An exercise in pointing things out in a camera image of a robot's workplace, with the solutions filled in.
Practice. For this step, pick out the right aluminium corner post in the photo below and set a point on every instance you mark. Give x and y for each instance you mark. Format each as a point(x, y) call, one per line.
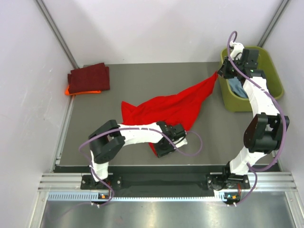
point(273, 22)

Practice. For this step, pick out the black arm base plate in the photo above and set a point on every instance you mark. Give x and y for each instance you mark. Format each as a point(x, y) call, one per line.
point(204, 181)

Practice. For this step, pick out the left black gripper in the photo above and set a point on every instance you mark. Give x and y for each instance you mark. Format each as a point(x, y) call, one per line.
point(161, 152)

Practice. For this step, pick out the folded orange t shirt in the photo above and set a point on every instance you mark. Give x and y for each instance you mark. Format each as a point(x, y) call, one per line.
point(67, 92)

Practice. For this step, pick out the olive green plastic bin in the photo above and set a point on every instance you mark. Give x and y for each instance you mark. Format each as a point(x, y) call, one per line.
point(235, 103)

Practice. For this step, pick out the left aluminium corner post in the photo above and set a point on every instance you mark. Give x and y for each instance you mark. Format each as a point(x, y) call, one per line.
point(55, 30)

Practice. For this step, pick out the aluminium corner post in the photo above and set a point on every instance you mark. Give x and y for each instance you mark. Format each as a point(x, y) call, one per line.
point(273, 22)
point(55, 30)

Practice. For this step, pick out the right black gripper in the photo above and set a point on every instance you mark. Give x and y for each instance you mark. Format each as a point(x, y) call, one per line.
point(223, 71)

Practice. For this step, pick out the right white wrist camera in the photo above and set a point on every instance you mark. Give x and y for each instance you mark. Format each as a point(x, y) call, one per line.
point(236, 50)

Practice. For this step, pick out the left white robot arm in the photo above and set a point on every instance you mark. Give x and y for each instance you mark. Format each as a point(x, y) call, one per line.
point(116, 136)

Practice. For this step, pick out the grey slotted cable duct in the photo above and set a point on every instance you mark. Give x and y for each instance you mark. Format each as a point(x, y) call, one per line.
point(99, 197)

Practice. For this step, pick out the folded maroon t shirt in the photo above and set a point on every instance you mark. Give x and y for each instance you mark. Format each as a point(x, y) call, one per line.
point(91, 78)

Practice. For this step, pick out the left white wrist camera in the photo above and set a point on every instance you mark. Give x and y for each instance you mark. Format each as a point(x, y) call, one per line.
point(181, 142)

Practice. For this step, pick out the red t shirt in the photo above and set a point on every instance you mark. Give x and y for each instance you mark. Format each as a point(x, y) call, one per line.
point(181, 108)

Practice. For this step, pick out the light blue t shirt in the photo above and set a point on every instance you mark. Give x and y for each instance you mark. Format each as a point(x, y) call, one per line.
point(236, 87)

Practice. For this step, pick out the aluminium frame rail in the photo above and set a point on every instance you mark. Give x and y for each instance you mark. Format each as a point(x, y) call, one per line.
point(266, 181)

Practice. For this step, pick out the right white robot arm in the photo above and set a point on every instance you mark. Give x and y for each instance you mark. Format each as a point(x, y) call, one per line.
point(266, 131)

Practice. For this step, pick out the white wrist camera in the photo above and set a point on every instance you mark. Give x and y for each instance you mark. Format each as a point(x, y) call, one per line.
point(236, 50)
point(181, 142)

